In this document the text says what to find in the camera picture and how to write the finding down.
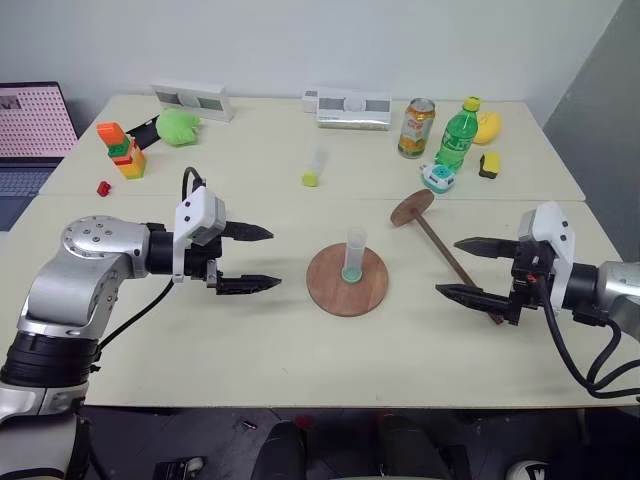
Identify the brown wooden stand with rod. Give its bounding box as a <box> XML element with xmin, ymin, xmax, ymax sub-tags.
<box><xmin>389</xmin><ymin>188</ymin><xmax>504</xmax><ymax>327</ymax></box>

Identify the yellow plush fruit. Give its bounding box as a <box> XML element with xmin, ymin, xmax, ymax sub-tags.
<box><xmin>471</xmin><ymin>110</ymin><xmax>503</xmax><ymax>147</ymax></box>

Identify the round wooden base disc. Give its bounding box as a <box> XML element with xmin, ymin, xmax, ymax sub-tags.
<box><xmin>305</xmin><ymin>242</ymin><xmax>391</xmax><ymax>318</ymax></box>

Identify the white box with round mark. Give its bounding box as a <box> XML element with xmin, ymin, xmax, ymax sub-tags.
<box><xmin>300</xmin><ymin>86</ymin><xmax>394</xmax><ymax>133</ymax></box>

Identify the clear tube with yellow cap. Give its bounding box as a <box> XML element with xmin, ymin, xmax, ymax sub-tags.
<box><xmin>300</xmin><ymin>145</ymin><xmax>329</xmax><ymax>189</ymax></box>

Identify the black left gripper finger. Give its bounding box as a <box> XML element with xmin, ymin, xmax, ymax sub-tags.
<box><xmin>215</xmin><ymin>273</ymin><xmax>283</xmax><ymax>297</ymax></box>
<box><xmin>219</xmin><ymin>219</ymin><xmax>276</xmax><ymax>245</ymax></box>

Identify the white teal power adapter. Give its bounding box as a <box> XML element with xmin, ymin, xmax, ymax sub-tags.
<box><xmin>418</xmin><ymin>162</ymin><xmax>457</xmax><ymax>196</ymax></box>

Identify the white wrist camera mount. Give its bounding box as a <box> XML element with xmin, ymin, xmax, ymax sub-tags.
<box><xmin>516</xmin><ymin>201</ymin><xmax>577</xmax><ymax>317</ymax></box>
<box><xmin>171</xmin><ymin>185</ymin><xmax>229</xmax><ymax>285</ymax></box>

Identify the white and black round object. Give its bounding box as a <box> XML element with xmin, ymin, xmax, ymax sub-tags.
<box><xmin>505</xmin><ymin>458</ymin><xmax>552</xmax><ymax>480</ymax></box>

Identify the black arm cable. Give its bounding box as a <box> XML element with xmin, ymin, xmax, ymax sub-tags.
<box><xmin>97</xmin><ymin>166</ymin><xmax>207</xmax><ymax>349</ymax></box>
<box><xmin>541</xmin><ymin>293</ymin><xmax>640</xmax><ymax>400</ymax></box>

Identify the clear tube with green foot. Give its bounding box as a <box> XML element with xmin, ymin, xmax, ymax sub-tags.
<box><xmin>341</xmin><ymin>225</ymin><xmax>368</xmax><ymax>284</ymax></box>

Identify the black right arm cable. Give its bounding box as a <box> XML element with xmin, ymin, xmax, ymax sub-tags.
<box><xmin>541</xmin><ymin>293</ymin><xmax>640</xmax><ymax>400</ymax></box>

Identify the yellow and black sponge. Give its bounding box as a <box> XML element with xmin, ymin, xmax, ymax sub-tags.
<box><xmin>478</xmin><ymin>152</ymin><xmax>502</xmax><ymax>181</ymax></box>

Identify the white box with grey panels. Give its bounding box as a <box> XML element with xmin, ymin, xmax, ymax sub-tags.
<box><xmin>150</xmin><ymin>82</ymin><xmax>237</xmax><ymax>124</ymax></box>

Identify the flat black card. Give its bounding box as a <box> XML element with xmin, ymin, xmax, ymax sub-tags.
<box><xmin>124</xmin><ymin>115</ymin><xmax>163</xmax><ymax>151</ymax></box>

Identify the green plush toy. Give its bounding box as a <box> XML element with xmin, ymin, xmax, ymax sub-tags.
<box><xmin>155</xmin><ymin>107</ymin><xmax>203</xmax><ymax>148</ymax></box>

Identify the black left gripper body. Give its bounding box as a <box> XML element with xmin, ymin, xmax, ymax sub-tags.
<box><xmin>182</xmin><ymin>233</ymin><xmax>227</xmax><ymax>297</ymax></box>

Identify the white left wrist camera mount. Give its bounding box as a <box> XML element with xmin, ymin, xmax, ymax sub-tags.
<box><xmin>171</xmin><ymin>185</ymin><xmax>229</xmax><ymax>285</ymax></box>

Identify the green plastic soda bottle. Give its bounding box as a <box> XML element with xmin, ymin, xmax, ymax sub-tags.
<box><xmin>433</xmin><ymin>96</ymin><xmax>484</xmax><ymax>176</ymax></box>

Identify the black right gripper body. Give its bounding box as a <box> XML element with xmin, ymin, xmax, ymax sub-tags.
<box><xmin>508</xmin><ymin>239</ymin><xmax>557</xmax><ymax>327</ymax></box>

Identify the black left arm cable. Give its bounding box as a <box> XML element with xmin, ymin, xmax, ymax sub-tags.
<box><xmin>97</xmin><ymin>166</ymin><xmax>207</xmax><ymax>349</ymax></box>

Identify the open laptop with pink screen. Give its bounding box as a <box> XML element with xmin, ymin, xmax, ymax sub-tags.
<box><xmin>0</xmin><ymin>81</ymin><xmax>82</xmax><ymax>233</ymax></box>

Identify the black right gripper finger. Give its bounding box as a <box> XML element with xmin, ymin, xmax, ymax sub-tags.
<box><xmin>434</xmin><ymin>282</ymin><xmax>517</xmax><ymax>315</ymax></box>
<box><xmin>452</xmin><ymin>236</ymin><xmax>522</xmax><ymax>262</ymax></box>

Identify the orange green toy block stack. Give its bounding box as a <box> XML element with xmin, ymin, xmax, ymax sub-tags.
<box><xmin>95</xmin><ymin>120</ymin><xmax>148</xmax><ymax>182</ymax></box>

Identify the yellow drink can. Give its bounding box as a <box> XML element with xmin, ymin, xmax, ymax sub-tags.
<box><xmin>397</xmin><ymin>97</ymin><xmax>437</xmax><ymax>161</ymax></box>

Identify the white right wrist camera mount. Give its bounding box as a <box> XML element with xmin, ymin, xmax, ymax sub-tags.
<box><xmin>516</xmin><ymin>201</ymin><xmax>577</xmax><ymax>317</ymax></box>

